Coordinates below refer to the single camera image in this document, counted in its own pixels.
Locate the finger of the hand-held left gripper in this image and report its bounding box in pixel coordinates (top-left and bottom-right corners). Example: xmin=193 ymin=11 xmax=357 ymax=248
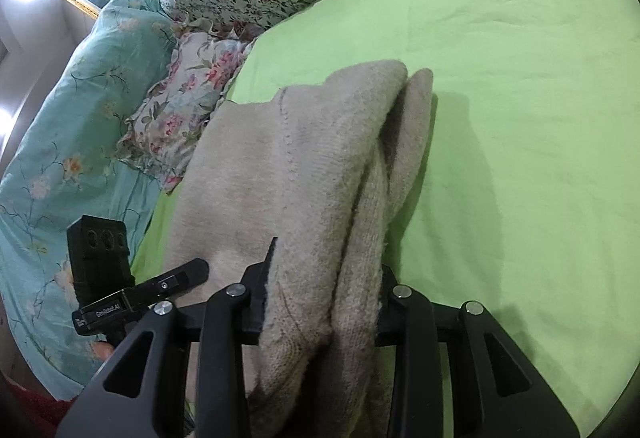
xmin=125 ymin=258 xmax=210 ymax=313

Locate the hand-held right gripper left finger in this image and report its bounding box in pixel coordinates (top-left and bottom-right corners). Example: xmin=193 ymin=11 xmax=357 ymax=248
xmin=55 ymin=237 xmax=279 ymax=438

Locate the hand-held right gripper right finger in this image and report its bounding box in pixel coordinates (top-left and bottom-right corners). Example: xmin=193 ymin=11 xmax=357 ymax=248
xmin=374 ymin=265 xmax=581 ymax=438

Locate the beige knit sweater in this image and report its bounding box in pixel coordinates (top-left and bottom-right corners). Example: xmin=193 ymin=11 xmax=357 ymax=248
xmin=162 ymin=59 xmax=435 ymax=438

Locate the teal floral quilt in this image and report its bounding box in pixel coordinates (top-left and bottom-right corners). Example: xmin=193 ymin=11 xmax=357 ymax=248
xmin=0 ymin=0 xmax=188 ymax=401

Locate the red cloth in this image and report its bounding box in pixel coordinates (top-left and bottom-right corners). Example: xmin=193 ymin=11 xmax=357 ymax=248
xmin=0 ymin=365 xmax=78 ymax=438

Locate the floral ruffled pillow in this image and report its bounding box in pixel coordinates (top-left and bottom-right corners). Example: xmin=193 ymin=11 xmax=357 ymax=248
xmin=116 ymin=18 xmax=258 ymax=193

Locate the green bed sheet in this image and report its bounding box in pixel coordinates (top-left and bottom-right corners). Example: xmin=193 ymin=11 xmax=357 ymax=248
xmin=127 ymin=0 xmax=640 ymax=438

